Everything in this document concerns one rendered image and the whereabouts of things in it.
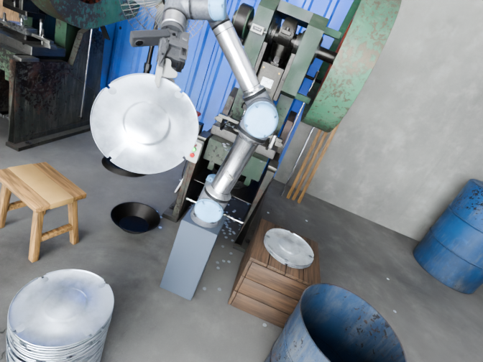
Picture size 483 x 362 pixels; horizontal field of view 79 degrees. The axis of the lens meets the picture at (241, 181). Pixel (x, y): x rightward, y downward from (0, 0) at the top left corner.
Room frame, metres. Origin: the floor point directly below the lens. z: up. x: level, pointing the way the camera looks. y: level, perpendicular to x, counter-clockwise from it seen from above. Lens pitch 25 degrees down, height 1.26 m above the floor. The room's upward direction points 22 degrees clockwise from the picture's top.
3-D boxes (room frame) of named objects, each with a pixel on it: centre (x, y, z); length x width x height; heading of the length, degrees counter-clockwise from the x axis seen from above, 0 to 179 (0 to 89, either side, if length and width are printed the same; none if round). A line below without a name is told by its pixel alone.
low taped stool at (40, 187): (1.13, 0.89, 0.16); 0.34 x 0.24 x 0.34; 70
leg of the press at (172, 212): (2.13, 0.34, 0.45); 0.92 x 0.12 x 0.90; 178
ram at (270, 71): (1.94, 0.08, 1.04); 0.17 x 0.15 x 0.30; 178
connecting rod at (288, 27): (1.98, 0.08, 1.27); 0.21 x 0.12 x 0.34; 178
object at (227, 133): (1.98, 0.08, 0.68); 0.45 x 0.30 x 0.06; 88
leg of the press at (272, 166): (2.11, -0.19, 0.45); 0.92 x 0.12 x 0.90; 178
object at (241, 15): (2.01, 0.33, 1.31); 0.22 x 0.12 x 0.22; 178
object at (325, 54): (1.98, 0.08, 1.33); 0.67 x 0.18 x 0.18; 88
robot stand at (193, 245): (1.20, 0.09, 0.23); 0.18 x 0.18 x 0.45; 88
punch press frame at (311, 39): (2.12, 0.08, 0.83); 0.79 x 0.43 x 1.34; 178
